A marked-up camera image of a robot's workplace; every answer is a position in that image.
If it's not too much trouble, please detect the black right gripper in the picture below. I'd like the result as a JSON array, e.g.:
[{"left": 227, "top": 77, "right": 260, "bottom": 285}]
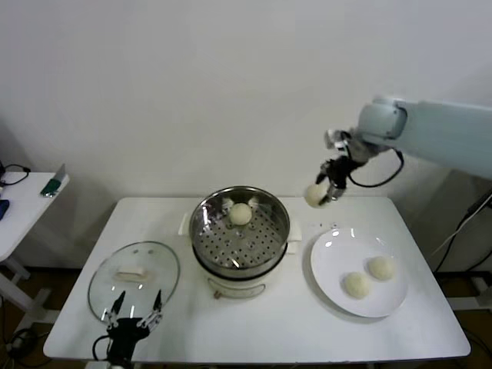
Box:
[{"left": 315, "top": 153, "right": 357, "bottom": 206}]

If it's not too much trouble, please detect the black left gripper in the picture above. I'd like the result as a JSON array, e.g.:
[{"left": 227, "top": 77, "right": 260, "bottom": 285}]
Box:
[{"left": 101, "top": 289, "right": 165, "bottom": 366}]

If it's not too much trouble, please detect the white steamed baozi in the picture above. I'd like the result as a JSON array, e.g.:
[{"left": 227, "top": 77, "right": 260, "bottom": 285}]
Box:
[
  {"left": 304, "top": 183, "right": 331, "bottom": 209},
  {"left": 343, "top": 271, "right": 373, "bottom": 300},
  {"left": 367, "top": 256, "right": 397, "bottom": 281},
  {"left": 229, "top": 202, "right": 253, "bottom": 226}
]

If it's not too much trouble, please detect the stainless steel steamer basket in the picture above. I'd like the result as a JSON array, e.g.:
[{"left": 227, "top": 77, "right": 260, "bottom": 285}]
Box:
[{"left": 178, "top": 186, "right": 304, "bottom": 272}]

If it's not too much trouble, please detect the round glass pot lid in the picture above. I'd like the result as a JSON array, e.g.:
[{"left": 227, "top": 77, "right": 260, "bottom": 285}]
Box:
[{"left": 87, "top": 241, "right": 181, "bottom": 323}]

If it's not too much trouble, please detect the white round plate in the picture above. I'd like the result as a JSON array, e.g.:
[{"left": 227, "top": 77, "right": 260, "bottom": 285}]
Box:
[{"left": 310, "top": 228, "right": 409, "bottom": 318}]

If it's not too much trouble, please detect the white electric pot base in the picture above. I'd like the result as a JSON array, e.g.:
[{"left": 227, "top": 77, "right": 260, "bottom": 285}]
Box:
[{"left": 191, "top": 230, "right": 300, "bottom": 301}]

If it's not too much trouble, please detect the white side table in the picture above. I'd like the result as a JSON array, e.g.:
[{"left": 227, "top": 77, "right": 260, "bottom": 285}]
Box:
[{"left": 0, "top": 171, "right": 72, "bottom": 324}]

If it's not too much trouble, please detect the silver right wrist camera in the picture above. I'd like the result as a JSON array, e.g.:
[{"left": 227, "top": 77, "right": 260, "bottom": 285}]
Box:
[{"left": 324, "top": 129, "right": 350, "bottom": 153}]

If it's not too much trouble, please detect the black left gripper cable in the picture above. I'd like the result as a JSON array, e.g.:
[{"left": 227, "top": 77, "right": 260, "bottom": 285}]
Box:
[{"left": 93, "top": 334, "right": 116, "bottom": 363}]

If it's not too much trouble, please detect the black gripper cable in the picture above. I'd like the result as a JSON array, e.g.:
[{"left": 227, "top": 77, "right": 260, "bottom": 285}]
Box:
[
  {"left": 93, "top": 334, "right": 116, "bottom": 363},
  {"left": 347, "top": 148, "right": 406, "bottom": 188}
]

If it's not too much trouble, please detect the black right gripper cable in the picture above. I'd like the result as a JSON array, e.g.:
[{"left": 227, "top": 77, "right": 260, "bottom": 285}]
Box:
[{"left": 347, "top": 148, "right": 406, "bottom": 188}]

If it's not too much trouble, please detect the black floor cable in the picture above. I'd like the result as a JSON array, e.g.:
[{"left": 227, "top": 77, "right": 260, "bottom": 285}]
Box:
[{"left": 0, "top": 324, "right": 46, "bottom": 357}]

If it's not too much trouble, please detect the white power cable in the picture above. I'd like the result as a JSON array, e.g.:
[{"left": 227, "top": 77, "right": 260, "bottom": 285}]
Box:
[{"left": 429, "top": 213, "right": 476, "bottom": 259}]

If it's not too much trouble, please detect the black power cable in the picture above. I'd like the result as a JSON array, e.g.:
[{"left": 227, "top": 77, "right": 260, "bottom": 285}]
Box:
[{"left": 434, "top": 214, "right": 470, "bottom": 274}]

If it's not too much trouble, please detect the thin black desk cable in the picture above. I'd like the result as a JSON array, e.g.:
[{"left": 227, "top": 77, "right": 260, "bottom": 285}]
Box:
[{"left": 0, "top": 163, "right": 32, "bottom": 188}]

